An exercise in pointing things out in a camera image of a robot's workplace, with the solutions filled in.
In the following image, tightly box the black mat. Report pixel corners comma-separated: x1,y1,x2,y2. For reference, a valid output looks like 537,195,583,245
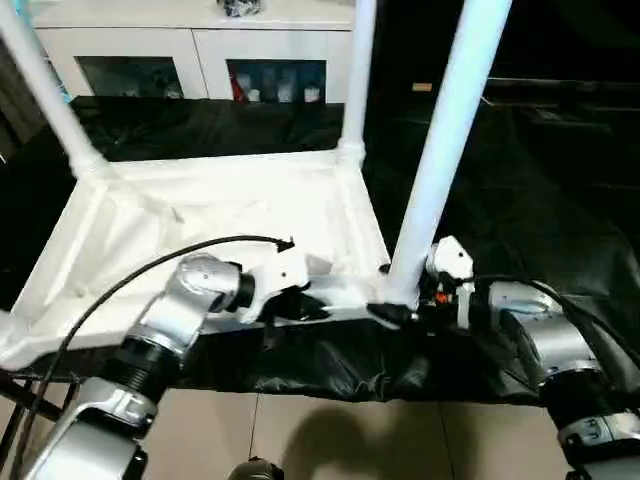
0,93,640,407

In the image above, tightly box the white cabinet with glass doors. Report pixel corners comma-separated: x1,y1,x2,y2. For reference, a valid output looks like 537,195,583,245
28,0,360,105

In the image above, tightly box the white plastic table leg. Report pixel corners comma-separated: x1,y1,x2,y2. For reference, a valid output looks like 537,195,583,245
337,0,378,167
386,0,515,308
0,0,110,180

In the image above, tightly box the dark brown rounded object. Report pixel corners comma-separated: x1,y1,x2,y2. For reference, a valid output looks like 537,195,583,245
226,456,287,480

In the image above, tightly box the grey curtain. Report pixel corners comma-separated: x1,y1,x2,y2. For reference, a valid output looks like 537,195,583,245
0,44,37,147

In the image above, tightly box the black folding table frame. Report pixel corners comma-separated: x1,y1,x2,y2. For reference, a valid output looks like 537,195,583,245
0,368,77,422

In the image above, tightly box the grey speckled ornament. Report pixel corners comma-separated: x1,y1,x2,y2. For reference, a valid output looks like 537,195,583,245
216,0,267,20

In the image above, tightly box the long black bar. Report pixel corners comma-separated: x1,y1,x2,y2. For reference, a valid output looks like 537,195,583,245
486,76,640,92

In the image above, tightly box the white plastic table top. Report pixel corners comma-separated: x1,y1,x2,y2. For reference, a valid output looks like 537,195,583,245
0,146,397,372

